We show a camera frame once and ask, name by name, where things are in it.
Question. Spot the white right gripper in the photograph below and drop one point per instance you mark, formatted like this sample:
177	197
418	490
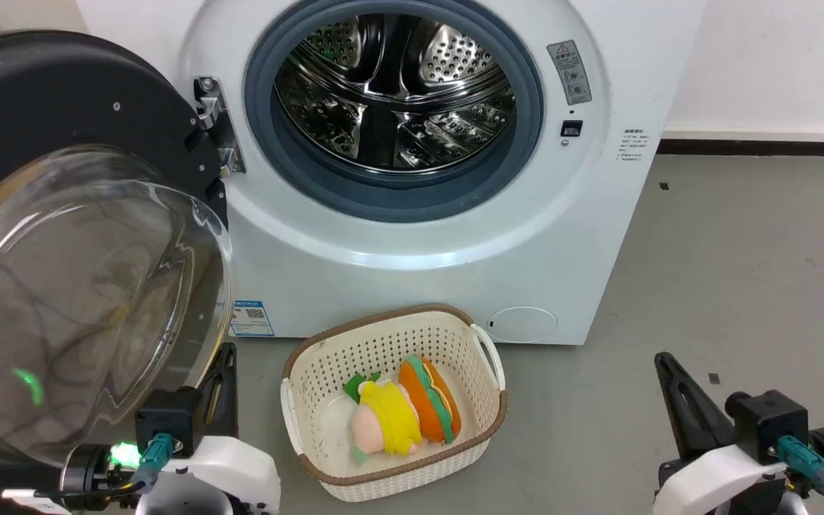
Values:
712	481

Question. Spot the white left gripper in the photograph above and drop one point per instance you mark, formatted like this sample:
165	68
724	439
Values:
233	468

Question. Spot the black washer door glass bowl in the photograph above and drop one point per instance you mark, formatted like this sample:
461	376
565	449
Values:
40	93

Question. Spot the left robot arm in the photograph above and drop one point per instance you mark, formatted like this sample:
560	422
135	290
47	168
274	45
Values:
94	472

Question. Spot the white front-load washing machine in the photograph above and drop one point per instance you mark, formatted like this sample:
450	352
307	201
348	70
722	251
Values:
419	286

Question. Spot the metal washer door hinge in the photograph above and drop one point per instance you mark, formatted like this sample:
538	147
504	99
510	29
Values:
213	107

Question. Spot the black door latch socket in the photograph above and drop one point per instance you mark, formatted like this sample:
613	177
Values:
571	129

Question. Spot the blue white energy label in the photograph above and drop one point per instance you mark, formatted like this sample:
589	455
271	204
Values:
251	318

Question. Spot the cream plastic laundry basket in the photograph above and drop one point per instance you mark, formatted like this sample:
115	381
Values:
326	357

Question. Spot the pink doll in yellow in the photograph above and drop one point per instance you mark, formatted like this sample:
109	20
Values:
390	422

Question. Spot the round white filter cover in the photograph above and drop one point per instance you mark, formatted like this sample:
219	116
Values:
523	324

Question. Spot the orange hamburger plush toy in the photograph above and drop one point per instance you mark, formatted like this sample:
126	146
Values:
432	400

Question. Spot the small printed text sticker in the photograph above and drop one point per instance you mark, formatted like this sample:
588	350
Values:
631	145

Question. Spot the grey warning label sticker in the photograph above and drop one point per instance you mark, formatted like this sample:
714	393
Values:
570	71

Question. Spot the perforated steel washer drum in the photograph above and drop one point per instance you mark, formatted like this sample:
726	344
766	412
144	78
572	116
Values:
455	57

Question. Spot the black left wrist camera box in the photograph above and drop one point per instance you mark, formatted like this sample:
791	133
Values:
167	420

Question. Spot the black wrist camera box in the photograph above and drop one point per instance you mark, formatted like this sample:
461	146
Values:
167	420
768	422

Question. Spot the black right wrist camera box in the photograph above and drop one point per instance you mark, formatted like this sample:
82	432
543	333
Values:
768	422

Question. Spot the dark wall baseboard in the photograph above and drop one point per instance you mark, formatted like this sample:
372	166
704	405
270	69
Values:
762	147

